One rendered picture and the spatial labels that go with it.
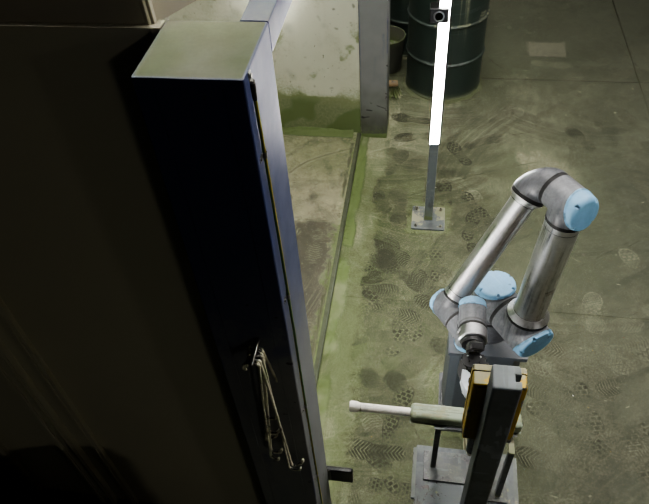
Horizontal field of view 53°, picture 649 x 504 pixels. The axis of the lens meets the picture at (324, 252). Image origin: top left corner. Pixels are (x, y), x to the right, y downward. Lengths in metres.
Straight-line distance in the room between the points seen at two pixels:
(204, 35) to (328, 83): 3.33
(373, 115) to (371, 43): 0.54
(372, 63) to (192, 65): 3.31
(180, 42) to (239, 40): 0.10
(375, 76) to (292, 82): 0.56
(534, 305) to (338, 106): 2.57
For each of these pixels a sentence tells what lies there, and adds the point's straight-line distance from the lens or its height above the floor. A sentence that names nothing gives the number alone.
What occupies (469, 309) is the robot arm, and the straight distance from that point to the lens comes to 2.16.
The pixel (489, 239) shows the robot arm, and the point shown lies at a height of 1.24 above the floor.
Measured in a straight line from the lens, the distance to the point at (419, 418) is 1.90.
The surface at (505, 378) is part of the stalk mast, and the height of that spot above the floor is 1.64.
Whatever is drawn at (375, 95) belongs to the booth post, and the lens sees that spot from 4.44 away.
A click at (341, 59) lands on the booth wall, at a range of 4.33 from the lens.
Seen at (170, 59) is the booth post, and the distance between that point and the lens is 1.08.
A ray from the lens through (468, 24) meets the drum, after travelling 4.75.
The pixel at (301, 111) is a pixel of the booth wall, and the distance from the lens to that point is 4.60.
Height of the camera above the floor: 2.81
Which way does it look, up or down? 47 degrees down
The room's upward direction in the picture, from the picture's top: 5 degrees counter-clockwise
